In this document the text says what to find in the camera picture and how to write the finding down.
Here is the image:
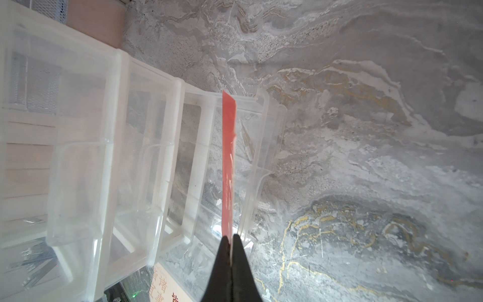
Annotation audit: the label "clear plastic drawer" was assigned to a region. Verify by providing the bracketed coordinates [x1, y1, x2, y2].
[1, 1, 130, 301]
[106, 59, 185, 286]
[158, 85, 287, 301]

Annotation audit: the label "white plastic drawer organizer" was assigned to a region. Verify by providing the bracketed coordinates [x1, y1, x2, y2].
[0, 0, 227, 302]

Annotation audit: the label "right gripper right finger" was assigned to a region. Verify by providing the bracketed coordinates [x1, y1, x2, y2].
[231, 234, 262, 302]

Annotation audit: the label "red postcard gold characters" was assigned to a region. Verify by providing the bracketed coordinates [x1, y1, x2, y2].
[221, 91, 236, 240]

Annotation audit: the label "white wire wall shelf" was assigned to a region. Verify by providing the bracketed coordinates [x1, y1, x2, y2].
[13, 0, 69, 25]

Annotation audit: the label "bundle of pencils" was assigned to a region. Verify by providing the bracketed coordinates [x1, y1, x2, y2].
[6, 241, 58, 289]

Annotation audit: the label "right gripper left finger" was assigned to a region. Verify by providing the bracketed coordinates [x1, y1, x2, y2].
[201, 236, 231, 302]

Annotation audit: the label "beige postcard red characters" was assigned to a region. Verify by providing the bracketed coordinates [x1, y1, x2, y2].
[148, 262, 193, 302]

